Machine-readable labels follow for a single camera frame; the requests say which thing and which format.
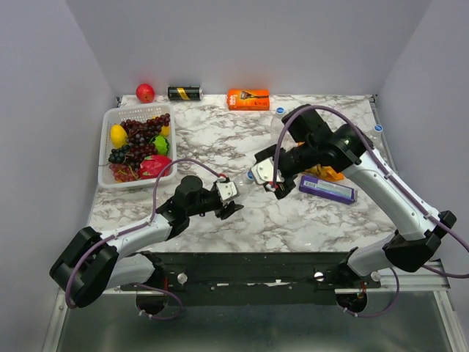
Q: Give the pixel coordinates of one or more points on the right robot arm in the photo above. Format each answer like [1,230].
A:
[420,227]

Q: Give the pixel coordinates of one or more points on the purple toothpaste box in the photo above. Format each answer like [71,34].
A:
[327,190]

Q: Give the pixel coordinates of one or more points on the red apple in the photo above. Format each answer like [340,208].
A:
[145,93]

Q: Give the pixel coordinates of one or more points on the light red grapes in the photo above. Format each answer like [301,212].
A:
[122,173]

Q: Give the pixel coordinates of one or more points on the clear bottle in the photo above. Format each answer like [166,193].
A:
[243,188]
[376,137]
[276,127]

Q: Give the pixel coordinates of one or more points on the orange snack bag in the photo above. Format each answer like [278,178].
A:
[325,173]

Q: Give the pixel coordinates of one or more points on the yellow fruit behind grapes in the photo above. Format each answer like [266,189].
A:
[165,131]

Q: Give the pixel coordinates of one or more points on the white plastic basket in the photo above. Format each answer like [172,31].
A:
[139,113]

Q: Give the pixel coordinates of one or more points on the red grape bunch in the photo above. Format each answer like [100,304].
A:
[139,136]

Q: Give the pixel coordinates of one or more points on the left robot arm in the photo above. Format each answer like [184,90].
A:
[95,261]

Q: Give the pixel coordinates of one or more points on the dark blue grapes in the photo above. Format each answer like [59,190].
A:
[118,156]

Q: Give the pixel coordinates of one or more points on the black gold can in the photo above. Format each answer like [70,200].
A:
[185,93]

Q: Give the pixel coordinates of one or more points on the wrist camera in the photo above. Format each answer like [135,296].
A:
[263,172]
[226,190]

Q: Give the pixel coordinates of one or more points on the red dragon fruit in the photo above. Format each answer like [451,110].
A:
[152,166]

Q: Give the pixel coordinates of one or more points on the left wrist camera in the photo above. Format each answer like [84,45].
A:
[226,190]

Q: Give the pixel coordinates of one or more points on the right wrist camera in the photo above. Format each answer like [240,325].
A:
[263,172]

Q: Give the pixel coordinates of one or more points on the green toy fruit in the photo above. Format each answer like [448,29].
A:
[161,145]

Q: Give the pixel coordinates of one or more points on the orange razor box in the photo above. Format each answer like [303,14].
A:
[248,99]

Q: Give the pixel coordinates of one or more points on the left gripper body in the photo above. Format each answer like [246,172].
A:
[218,213]

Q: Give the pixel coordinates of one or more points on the yellow lemon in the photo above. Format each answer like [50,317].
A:
[118,136]

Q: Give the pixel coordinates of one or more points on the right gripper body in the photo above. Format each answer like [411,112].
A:
[265,152]

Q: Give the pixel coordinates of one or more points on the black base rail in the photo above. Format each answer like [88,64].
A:
[239,279]

